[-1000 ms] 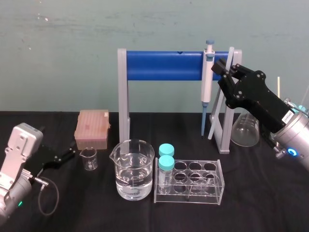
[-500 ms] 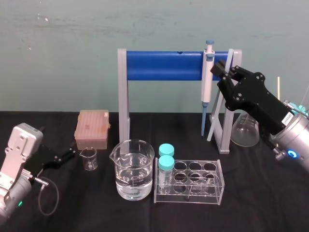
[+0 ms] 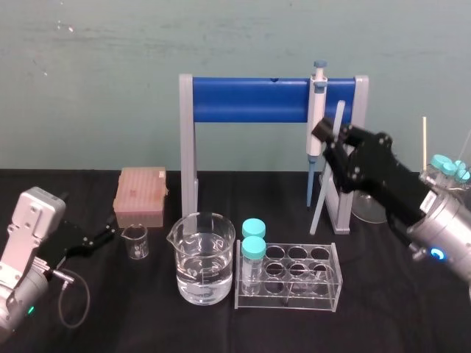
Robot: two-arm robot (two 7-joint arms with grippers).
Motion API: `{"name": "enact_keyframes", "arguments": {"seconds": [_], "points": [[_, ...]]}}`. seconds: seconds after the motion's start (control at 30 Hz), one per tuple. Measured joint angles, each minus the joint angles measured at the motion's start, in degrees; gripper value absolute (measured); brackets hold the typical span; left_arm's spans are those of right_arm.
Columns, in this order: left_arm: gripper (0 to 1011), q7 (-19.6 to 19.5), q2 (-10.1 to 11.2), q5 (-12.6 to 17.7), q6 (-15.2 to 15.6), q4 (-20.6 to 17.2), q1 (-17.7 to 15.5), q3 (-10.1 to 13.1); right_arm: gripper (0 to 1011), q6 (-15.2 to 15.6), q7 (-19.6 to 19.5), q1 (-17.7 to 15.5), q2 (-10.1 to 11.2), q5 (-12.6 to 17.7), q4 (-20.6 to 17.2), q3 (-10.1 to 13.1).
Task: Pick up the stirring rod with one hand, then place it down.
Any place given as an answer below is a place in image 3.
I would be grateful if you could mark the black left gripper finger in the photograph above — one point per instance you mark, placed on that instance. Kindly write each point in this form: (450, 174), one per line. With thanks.
(101, 229)
(93, 245)

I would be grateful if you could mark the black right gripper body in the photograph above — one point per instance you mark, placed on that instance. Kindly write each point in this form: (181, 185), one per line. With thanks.
(382, 173)

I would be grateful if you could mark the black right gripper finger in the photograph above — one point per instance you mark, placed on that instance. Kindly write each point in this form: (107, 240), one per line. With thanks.
(333, 165)
(324, 131)

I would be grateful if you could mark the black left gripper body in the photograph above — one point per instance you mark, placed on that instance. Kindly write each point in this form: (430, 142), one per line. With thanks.
(60, 244)

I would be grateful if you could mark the clear stirring rod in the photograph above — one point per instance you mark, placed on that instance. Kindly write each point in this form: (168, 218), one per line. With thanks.
(319, 206)

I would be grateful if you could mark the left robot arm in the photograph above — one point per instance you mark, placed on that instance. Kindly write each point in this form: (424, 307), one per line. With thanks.
(25, 235)

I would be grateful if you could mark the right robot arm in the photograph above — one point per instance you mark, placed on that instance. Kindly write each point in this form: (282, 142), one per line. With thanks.
(447, 228)

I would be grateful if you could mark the white and blue pipette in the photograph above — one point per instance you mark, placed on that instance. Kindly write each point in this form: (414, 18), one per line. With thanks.
(315, 128)

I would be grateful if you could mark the small glass beaker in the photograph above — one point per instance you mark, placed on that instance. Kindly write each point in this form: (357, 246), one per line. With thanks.
(136, 244)

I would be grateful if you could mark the thin wooden stick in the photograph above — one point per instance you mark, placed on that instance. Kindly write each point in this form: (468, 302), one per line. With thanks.
(424, 143)

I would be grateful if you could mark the pink pipette tip box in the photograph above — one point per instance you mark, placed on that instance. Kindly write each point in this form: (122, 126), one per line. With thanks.
(141, 195)

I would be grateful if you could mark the glass flask with teal caps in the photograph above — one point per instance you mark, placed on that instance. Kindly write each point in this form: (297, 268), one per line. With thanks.
(443, 163)

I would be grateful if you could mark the blue and grey pipette stand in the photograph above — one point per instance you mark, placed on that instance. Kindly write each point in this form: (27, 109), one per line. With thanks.
(250, 99)

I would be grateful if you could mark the black table cloth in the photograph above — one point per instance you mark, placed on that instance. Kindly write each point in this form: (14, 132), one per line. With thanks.
(129, 323)

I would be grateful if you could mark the thin glass tube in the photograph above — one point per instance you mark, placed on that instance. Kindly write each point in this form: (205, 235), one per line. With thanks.
(466, 145)

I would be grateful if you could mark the clear tube with teal cap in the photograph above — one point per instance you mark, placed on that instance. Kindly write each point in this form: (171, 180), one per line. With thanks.
(254, 227)
(253, 250)

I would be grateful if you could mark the large glass beaker with water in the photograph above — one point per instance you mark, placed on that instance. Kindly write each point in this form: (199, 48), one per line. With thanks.
(204, 272)

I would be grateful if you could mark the clear acrylic tube rack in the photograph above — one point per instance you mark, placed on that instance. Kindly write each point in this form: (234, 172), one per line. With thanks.
(294, 294)

